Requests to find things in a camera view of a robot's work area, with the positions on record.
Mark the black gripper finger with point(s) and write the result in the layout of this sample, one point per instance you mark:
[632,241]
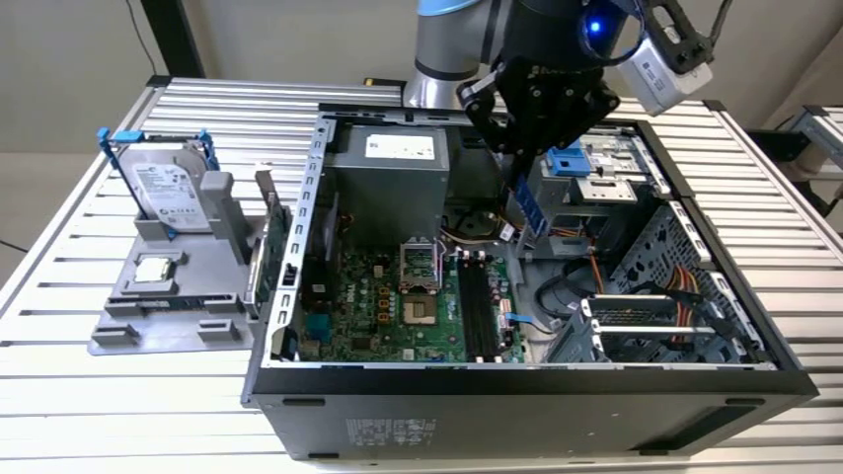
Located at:
[593,116]
[481,118]

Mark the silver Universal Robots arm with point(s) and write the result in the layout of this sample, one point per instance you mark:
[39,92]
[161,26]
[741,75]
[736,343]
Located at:
[449,49]

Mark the black RAM slot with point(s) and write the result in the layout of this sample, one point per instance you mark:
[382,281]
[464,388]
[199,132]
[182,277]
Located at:
[469,306]
[477,306]
[493,306]
[485,306]

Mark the blue plastic bay latch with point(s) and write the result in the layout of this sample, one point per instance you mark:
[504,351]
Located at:
[566,160]

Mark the grey metal drive cage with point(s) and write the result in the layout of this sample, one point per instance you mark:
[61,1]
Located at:
[606,190]

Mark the black plug yellow tag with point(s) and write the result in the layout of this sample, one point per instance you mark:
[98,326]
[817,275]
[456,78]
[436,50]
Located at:
[382,81]

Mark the grey power supply unit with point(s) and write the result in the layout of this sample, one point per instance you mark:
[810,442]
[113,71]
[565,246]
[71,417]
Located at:
[389,197]

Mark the round black speaker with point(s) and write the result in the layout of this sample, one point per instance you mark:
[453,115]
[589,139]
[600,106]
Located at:
[481,224]

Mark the metal locking lever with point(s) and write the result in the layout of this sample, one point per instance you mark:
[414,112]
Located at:
[440,266]

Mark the aluminium side table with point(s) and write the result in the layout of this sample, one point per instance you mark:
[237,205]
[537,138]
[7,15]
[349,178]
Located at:
[824,123]

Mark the green graphics card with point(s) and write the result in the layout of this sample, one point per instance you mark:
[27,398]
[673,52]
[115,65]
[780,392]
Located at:
[277,232]

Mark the silver perforated disk bay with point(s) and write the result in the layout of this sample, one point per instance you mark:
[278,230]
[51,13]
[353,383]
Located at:
[633,308]

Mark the CPU socket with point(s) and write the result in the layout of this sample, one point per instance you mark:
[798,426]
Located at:
[420,311]

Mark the green motherboard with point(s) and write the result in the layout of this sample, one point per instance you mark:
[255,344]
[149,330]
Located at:
[369,340]

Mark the hard disk in blue carrier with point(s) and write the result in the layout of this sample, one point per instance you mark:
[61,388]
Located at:
[165,192]

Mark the grey plastic parts rack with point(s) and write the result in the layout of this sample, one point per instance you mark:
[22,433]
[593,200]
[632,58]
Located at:
[198,276]

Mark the silver CPU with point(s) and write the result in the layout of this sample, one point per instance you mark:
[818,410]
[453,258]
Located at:
[154,270]

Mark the black PC case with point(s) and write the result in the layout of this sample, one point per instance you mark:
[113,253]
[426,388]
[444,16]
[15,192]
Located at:
[528,419]

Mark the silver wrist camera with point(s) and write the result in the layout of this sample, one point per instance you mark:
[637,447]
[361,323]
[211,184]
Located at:
[653,84]

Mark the black camera bracket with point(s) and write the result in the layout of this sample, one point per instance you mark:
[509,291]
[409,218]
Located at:
[685,44]

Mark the black upright post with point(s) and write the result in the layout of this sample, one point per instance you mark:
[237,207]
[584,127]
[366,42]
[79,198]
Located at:
[171,39]

